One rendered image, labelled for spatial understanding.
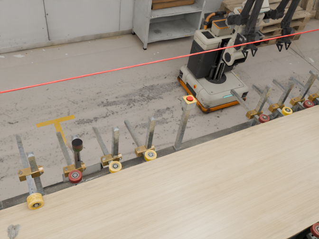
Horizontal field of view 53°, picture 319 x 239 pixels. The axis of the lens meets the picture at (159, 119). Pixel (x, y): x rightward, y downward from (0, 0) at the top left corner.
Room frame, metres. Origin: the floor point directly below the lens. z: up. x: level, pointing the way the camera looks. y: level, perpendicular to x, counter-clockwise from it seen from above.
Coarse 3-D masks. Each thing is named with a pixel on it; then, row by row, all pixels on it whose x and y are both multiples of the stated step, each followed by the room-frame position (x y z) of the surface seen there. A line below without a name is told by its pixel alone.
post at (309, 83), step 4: (312, 76) 2.25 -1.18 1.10; (316, 76) 2.25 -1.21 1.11; (308, 80) 2.26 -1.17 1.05; (312, 80) 2.23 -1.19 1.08; (308, 84) 2.24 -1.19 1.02; (304, 88) 2.25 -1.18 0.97; (308, 88) 2.24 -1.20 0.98; (300, 92) 2.26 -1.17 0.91; (304, 92) 2.23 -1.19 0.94; (300, 96) 2.24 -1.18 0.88; (304, 96) 2.25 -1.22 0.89; (292, 108) 2.25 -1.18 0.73; (296, 108) 2.24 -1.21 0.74
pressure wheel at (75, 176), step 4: (72, 172) 1.06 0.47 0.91; (76, 172) 1.06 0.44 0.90; (80, 172) 1.07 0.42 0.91; (68, 176) 1.02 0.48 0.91; (72, 176) 1.03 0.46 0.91; (76, 176) 1.04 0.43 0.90; (80, 176) 1.04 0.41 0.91; (72, 180) 1.00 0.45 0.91; (76, 180) 1.01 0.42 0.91; (80, 180) 1.03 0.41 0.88; (76, 184) 1.04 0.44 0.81
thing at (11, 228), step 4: (12, 224) 0.68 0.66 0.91; (16, 224) 0.68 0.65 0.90; (8, 228) 0.65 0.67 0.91; (12, 228) 0.66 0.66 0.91; (16, 228) 0.66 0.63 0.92; (20, 228) 0.67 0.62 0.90; (8, 232) 0.63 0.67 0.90; (12, 232) 0.64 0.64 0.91; (16, 232) 0.64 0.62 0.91; (8, 236) 0.62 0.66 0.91; (12, 236) 0.62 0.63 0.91; (16, 236) 0.62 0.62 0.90
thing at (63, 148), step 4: (56, 132) 1.38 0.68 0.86; (60, 132) 1.38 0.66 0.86; (56, 136) 1.36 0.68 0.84; (60, 136) 1.35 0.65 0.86; (60, 140) 1.31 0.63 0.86; (60, 144) 1.28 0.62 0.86; (64, 144) 1.29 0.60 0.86; (64, 148) 1.25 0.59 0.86; (64, 152) 1.22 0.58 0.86; (64, 156) 1.20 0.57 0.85; (68, 156) 1.20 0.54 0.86; (68, 160) 1.17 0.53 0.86; (68, 164) 1.14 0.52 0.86
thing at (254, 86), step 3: (255, 84) 2.34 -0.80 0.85; (252, 87) 2.33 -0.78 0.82; (255, 87) 2.30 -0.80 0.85; (258, 87) 2.31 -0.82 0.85; (255, 90) 2.29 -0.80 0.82; (258, 90) 2.27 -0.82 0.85; (261, 90) 2.28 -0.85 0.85; (258, 93) 2.26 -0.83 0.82; (261, 93) 2.23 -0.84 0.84; (267, 99) 2.17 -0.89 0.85; (270, 99) 2.17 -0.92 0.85; (267, 102) 2.15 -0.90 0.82; (270, 102) 2.13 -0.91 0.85; (273, 102) 2.14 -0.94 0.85; (279, 108) 2.08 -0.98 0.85; (276, 111) 2.05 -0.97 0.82; (279, 111) 2.03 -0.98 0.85; (279, 114) 2.02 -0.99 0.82; (282, 114) 2.00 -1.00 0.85
